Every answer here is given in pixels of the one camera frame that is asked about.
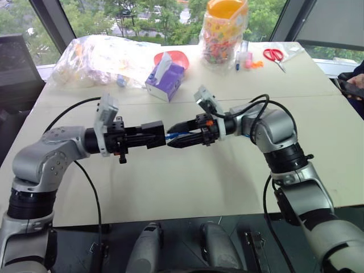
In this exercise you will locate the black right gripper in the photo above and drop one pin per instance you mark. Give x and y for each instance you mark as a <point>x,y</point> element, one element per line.
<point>207,129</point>

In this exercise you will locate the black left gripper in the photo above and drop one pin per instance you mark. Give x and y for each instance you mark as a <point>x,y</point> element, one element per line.
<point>113,138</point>

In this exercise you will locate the black phone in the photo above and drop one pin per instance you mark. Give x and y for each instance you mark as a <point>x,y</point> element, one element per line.
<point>351,90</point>

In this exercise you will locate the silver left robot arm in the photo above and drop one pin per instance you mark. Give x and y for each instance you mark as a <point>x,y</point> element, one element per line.
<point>34,165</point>

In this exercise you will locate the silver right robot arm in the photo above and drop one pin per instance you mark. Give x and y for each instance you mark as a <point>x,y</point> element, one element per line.
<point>301,182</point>

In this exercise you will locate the purple tissue box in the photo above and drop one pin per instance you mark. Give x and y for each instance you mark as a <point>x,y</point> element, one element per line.
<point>167,82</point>

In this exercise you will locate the person's bare hand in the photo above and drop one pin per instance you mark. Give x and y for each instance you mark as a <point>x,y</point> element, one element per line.
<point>357,81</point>

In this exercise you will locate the small blue object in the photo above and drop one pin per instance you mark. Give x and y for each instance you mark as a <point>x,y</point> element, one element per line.
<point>121,80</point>

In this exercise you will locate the red plastic bowl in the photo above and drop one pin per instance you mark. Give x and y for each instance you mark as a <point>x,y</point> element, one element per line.
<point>179,58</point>

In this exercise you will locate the clear bag of white items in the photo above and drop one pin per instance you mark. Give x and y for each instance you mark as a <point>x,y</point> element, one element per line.
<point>96,59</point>

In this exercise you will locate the blue marker pen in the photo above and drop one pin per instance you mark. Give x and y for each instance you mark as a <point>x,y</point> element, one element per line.
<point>237,62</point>

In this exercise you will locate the pink small toy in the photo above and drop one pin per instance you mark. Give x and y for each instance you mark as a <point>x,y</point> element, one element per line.
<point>248,61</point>

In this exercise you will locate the orange small toy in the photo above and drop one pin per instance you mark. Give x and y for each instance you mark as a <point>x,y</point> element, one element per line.
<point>256,65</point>

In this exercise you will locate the clear bag of colourful toys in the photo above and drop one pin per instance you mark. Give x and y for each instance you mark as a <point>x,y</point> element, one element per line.
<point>221,37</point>

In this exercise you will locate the clear plastic tube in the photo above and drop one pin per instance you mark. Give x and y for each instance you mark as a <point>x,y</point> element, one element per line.
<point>244,47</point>

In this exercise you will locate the dark rounded grey shape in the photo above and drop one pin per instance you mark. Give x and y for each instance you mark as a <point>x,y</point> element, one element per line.
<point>219,250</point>
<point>148,250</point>

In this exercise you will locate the flat clear plastic bag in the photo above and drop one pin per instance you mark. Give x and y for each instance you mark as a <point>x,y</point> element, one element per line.
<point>294,51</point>

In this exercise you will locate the black monitor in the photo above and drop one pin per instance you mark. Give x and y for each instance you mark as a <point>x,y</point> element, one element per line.
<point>15,68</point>

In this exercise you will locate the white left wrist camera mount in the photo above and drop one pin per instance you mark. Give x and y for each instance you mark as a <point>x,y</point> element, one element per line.
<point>106,109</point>

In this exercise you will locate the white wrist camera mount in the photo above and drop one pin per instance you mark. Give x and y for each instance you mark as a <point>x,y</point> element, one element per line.
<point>106,109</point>
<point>207,99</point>

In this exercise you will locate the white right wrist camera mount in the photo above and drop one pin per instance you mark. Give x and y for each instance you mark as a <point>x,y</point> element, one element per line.
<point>207,99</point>

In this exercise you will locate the black metal bracket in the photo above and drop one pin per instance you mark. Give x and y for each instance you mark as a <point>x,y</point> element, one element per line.
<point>99,256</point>
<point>254,250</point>

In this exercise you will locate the dark window frame pillar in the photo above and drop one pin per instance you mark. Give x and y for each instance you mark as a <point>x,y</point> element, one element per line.
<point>52,22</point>
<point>293,17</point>

